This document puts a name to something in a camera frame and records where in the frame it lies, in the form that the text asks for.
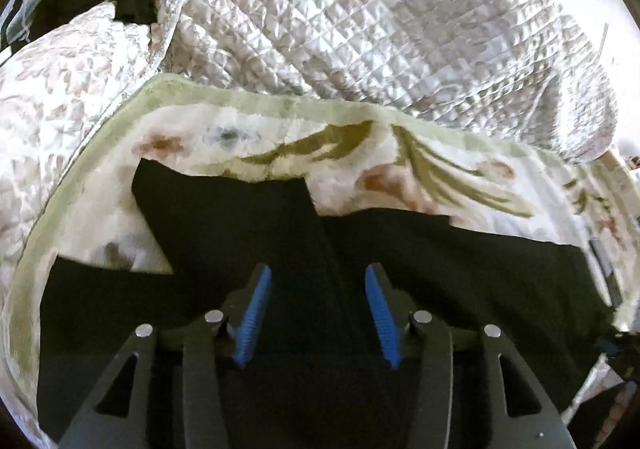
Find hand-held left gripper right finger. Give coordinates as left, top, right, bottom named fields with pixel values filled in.
left=364, top=263, right=578, bottom=449

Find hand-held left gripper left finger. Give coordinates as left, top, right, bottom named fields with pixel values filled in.
left=57, top=263, right=273, bottom=449

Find black pants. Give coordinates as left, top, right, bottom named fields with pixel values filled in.
left=36, top=159, right=621, bottom=449

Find floral fleece blanket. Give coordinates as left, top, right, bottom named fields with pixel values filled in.
left=5, top=73, right=640, bottom=449

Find quilted floral bedspread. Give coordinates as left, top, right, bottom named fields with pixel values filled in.
left=0, top=2, right=176, bottom=290

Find folded quilted floral comforter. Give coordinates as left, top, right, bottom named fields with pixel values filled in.
left=145, top=0, right=618, bottom=165

